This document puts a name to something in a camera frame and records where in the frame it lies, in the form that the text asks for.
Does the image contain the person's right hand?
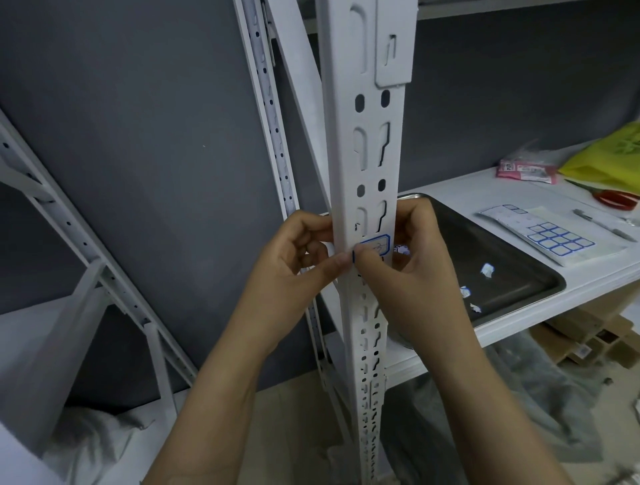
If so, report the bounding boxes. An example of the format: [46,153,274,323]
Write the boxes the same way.
[352,197,476,360]

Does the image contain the steel tray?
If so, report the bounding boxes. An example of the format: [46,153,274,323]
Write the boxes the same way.
[395,192,567,346]

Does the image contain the person's left hand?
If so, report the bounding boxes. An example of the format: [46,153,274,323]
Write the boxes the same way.
[232,209,351,358]

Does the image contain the person's right forearm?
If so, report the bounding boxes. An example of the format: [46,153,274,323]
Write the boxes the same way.
[419,329,576,485]

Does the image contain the brown cardboard box piece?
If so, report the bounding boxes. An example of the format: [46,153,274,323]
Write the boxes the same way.
[529,294,640,370]

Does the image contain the grey pen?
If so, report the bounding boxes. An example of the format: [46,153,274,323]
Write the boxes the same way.
[573,209,639,244]

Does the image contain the white perforated shelf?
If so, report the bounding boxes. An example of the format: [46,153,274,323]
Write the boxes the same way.
[313,0,419,485]

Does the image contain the pink packet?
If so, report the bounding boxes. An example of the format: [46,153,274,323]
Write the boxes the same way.
[495,147,559,186]

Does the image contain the white paper pad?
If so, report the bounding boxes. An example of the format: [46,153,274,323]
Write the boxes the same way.
[477,205,636,268]

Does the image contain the sheet of blue-bordered labels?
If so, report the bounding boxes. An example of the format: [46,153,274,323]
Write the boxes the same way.
[479,203,596,266]

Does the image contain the red scissors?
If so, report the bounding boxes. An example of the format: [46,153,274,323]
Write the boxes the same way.
[567,179,640,212]

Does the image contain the person's grey clothing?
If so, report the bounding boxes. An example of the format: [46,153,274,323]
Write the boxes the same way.
[382,329,603,485]

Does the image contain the yellow-green plastic bag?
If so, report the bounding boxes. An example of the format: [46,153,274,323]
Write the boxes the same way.
[557,119,640,197]

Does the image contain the white-grey cloth bundle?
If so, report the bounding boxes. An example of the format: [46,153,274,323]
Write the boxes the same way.
[42,404,156,485]

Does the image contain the person's left forearm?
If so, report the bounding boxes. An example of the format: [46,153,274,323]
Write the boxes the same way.
[142,322,289,485]

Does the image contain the white metal shelving rack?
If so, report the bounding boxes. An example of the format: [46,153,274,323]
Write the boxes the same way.
[319,145,640,396]

